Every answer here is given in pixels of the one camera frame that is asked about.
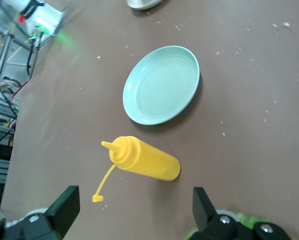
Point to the beige plate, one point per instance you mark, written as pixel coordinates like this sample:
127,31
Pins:
142,4

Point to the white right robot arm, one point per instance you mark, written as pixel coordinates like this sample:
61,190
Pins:
47,17

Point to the yellow squeeze bottle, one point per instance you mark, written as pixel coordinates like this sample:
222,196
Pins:
149,160

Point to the aluminium frame rack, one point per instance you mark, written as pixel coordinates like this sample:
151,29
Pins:
2,62

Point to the green lettuce leaf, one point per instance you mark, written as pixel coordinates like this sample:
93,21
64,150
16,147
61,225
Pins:
244,220

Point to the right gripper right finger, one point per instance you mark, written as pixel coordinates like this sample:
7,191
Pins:
203,210

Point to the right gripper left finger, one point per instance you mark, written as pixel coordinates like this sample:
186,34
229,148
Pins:
65,210

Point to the mint green plate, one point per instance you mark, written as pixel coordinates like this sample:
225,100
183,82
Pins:
162,85

